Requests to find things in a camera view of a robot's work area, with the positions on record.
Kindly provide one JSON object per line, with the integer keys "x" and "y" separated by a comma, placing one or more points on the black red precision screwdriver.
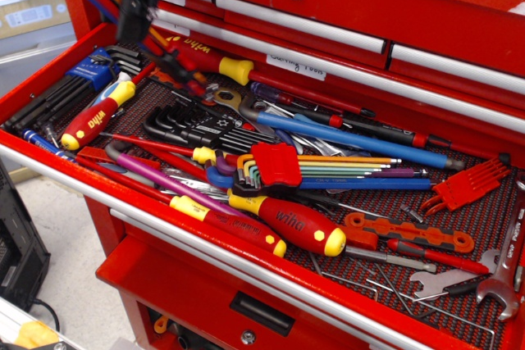
{"x": 384, "y": 132}

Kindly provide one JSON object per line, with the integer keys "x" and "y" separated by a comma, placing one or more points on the slim red yellow screwdriver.
{"x": 244, "y": 228}

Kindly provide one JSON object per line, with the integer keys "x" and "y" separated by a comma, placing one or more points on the thin red screwdriver yellow collar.
{"x": 200, "y": 155}

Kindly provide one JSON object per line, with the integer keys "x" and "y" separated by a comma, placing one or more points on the rainbow allen key set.
{"x": 194, "y": 81}
{"x": 279, "y": 168}

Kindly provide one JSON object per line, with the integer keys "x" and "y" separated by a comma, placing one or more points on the large blue Allen key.
{"x": 307, "y": 127}

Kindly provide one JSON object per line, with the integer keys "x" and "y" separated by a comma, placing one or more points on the steel open-end wrench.
{"x": 500, "y": 285}

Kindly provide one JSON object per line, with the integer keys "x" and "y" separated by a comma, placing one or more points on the large purple Allen key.
{"x": 167, "y": 182}

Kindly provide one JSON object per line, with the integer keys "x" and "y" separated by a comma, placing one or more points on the red plastic key holder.
{"x": 466, "y": 186}

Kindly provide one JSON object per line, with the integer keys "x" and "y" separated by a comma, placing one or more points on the black box on floor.
{"x": 24, "y": 258}

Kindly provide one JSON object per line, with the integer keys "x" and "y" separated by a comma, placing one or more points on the small red precision screwdriver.
{"x": 414, "y": 250}

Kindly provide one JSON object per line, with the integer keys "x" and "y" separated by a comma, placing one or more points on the red tool chest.
{"x": 451, "y": 68}

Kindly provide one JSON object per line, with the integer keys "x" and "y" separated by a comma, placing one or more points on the silver hex bit shaft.
{"x": 382, "y": 257}

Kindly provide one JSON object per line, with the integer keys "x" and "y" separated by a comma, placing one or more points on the small red yellow Wiha screwdriver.
{"x": 94, "y": 119}

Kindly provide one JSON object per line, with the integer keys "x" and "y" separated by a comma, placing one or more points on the orange black flat tool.
{"x": 421, "y": 234}

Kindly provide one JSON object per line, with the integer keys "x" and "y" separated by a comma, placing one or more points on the blue pen screwdriver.
{"x": 36, "y": 139}

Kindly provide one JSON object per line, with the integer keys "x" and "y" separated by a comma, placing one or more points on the red yellow Wiha screwdriver front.
{"x": 301, "y": 225}

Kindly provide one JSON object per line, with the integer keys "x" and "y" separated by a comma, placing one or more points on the large red yellow Wiha screwdriver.
{"x": 198, "y": 56}

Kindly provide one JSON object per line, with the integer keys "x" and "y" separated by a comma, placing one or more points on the flat thin steel spanner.
{"x": 433, "y": 285}

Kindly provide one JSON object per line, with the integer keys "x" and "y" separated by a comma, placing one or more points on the black Allen key set blue holder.
{"x": 90, "y": 76}

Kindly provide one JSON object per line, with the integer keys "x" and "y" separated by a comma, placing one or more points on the black Torx key set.
{"x": 194, "y": 127}

